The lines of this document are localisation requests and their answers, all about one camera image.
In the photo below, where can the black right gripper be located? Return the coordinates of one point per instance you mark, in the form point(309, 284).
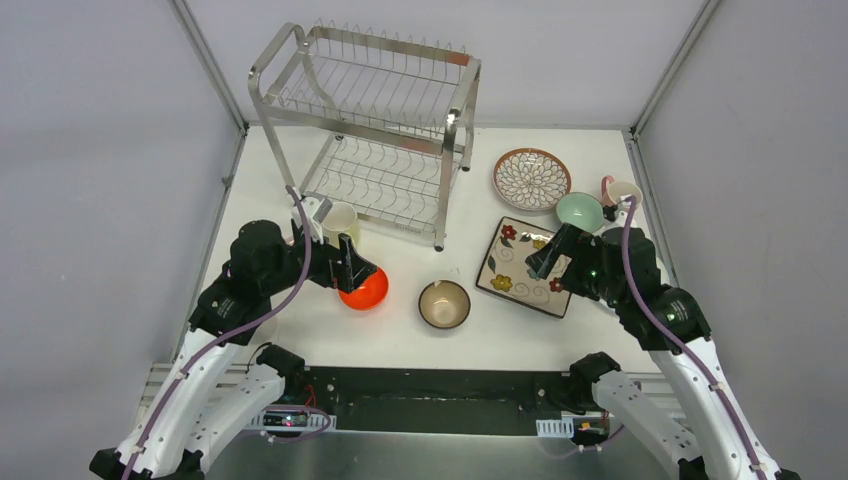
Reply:
point(567, 238)

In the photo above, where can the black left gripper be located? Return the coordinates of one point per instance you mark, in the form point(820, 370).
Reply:
point(342, 272)

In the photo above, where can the mint green ceramic bowl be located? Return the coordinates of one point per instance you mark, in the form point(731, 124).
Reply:
point(580, 210)

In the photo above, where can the brown patterned ceramic bowl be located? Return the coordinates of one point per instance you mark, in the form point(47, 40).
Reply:
point(444, 304)

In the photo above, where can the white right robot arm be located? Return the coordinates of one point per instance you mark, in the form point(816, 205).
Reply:
point(620, 268)

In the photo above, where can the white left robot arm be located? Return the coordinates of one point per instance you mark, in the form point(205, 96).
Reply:
point(179, 438)

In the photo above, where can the stainless steel dish rack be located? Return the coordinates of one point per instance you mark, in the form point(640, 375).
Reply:
point(372, 120)

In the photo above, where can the orange plastic bowl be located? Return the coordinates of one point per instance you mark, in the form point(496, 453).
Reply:
point(370, 294)

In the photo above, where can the square flower pattern plate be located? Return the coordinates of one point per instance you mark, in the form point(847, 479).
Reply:
point(505, 274)

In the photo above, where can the pale yellow ceramic mug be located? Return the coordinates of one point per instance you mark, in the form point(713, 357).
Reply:
point(342, 218)

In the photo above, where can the round floral pattern plate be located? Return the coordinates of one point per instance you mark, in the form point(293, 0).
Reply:
point(531, 179)

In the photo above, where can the pink ceramic mug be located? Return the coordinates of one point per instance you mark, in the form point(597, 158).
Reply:
point(612, 191)

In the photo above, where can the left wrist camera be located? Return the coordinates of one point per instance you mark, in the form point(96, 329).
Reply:
point(311, 210)

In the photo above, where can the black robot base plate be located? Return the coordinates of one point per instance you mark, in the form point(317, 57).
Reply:
point(433, 401)

